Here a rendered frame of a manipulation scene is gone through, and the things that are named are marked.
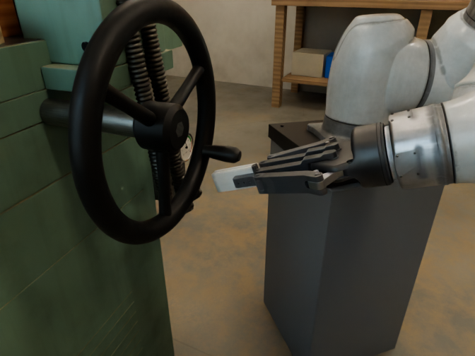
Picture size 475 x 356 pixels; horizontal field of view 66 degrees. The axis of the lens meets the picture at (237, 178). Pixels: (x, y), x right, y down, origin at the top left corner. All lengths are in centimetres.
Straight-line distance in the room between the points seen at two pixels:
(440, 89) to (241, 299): 89
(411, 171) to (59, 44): 45
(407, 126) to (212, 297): 104
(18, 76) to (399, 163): 46
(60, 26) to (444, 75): 69
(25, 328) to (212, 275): 89
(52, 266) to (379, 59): 69
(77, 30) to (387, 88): 58
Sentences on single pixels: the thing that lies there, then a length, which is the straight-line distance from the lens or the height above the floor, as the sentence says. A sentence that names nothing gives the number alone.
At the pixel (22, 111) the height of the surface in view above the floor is 82.
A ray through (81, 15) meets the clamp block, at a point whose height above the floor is 93.
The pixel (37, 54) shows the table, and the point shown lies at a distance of 56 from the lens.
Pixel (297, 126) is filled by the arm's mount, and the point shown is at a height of 63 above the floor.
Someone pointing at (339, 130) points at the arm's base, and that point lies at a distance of 85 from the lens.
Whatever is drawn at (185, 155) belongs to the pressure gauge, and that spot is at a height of 64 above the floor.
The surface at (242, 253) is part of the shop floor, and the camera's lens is 151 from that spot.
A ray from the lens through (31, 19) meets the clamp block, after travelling 58.
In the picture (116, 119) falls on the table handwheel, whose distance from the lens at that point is 48.
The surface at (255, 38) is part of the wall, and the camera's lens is 389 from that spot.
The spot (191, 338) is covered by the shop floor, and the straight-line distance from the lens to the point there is 124.
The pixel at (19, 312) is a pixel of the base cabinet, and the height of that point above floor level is 56.
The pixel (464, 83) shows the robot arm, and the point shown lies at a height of 85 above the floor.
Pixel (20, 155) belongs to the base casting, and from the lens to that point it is 55.
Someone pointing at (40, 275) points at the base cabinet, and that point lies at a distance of 62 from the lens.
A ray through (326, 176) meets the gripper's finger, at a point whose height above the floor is 77.
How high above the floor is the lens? 97
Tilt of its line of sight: 28 degrees down
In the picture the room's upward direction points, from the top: straight up
